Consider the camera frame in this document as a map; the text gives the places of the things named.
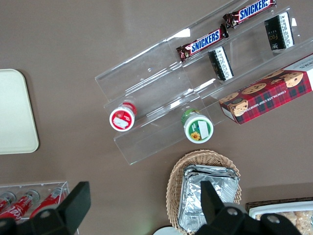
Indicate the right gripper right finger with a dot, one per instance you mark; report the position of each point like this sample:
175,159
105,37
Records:
215,215

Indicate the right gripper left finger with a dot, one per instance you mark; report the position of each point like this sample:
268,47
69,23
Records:
73,203

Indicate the white rectangular snack tray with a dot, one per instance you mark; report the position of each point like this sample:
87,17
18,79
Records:
259,210

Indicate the light oval wicker basket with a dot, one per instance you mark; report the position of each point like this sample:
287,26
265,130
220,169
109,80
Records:
174,186

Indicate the dark woven under tray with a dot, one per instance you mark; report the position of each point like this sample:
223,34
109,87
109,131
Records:
269,202

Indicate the cream plastic tray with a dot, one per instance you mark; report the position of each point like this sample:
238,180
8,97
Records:
14,112

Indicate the clear acrylic bottle rack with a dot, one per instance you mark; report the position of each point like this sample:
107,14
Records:
66,186

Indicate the red cola bottle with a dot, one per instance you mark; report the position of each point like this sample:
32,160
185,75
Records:
22,205
6,197
49,203

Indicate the stack of foil trays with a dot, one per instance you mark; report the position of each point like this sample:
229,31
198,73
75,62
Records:
190,195

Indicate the green lid cup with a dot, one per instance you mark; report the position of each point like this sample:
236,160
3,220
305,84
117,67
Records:
198,128

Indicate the red lid cup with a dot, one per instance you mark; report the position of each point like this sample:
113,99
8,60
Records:
121,118

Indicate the red tartan cookie box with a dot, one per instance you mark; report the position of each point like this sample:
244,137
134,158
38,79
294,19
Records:
266,98

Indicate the clear acrylic stepped shelf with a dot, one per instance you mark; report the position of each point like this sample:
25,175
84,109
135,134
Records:
159,83

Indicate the small black white box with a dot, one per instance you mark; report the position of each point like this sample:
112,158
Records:
221,63
278,30

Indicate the Snickers chocolate bar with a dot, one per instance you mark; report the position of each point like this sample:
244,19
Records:
252,11
204,41

